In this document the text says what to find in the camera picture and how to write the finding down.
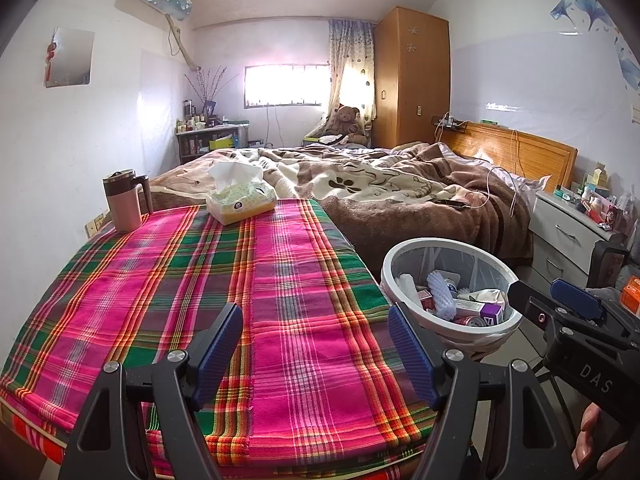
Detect grey shelf unit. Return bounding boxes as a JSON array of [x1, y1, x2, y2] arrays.
[[175, 124, 250, 165]]

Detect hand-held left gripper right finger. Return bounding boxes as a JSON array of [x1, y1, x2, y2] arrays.
[[387, 302, 581, 480]]

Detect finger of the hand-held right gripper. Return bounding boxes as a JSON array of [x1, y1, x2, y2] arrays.
[[507, 279, 557, 332], [549, 278, 609, 324]]

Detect long white box purple end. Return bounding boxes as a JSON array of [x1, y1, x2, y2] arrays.
[[452, 300, 506, 328]]

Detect wooden wardrobe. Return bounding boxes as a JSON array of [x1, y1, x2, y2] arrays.
[[372, 6, 452, 151]]

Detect patterned curtain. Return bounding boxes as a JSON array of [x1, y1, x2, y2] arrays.
[[327, 18, 376, 126]]

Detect wall socket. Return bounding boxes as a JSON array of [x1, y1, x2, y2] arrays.
[[84, 212, 110, 239]]

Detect person's right hand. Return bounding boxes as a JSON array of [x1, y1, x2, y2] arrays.
[[571, 402, 632, 472]]

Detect white foam net sleeve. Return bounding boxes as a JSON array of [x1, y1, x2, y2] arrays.
[[427, 270, 459, 319]]

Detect dried branches in vase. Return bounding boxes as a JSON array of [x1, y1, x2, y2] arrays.
[[184, 65, 238, 106]]

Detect white round waste bin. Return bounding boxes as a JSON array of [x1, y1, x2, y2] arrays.
[[381, 239, 524, 361]]

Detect wrapped air conditioner pipe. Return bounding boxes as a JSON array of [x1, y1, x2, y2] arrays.
[[165, 12, 203, 71]]

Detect pink green plaid tablecloth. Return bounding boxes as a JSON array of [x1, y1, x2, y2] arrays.
[[0, 197, 441, 479]]

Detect blue flower wall sticker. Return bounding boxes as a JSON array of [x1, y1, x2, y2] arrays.
[[550, 0, 640, 89]]

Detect white nightstand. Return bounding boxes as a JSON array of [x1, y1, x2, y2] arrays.
[[529, 190, 626, 276]]

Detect orange box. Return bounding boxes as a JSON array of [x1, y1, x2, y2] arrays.
[[619, 276, 640, 317]]

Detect row of bottles and jars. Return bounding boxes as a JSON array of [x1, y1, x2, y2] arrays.
[[176, 100, 224, 134]]

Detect patterned wrapper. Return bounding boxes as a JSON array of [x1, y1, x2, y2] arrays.
[[462, 287, 509, 306]]

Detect pink mug with brown lid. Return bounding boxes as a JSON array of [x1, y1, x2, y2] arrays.
[[102, 169, 154, 233]]

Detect brown teddy bear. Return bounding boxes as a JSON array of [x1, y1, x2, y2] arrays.
[[320, 104, 369, 146]]

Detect bed with brown blanket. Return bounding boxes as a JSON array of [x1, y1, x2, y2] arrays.
[[147, 142, 534, 281]]

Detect cluster of small nightstand items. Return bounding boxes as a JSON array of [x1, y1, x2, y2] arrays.
[[554, 164, 630, 233]]

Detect wooden headboard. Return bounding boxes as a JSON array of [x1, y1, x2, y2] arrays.
[[440, 121, 578, 193]]

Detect window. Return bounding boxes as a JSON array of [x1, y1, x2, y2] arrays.
[[243, 62, 332, 108]]

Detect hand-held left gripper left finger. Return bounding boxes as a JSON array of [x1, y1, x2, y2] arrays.
[[59, 302, 245, 480]]

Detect clear plastic bin liner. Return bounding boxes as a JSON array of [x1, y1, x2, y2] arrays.
[[394, 244, 517, 361]]

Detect silver wall mirror panel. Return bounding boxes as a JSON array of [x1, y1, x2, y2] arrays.
[[45, 27, 96, 88]]

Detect white charging cable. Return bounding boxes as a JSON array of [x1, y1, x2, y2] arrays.
[[467, 130, 524, 221]]

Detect yellow soft tissue pack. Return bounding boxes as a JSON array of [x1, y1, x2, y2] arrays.
[[206, 161, 277, 227]]

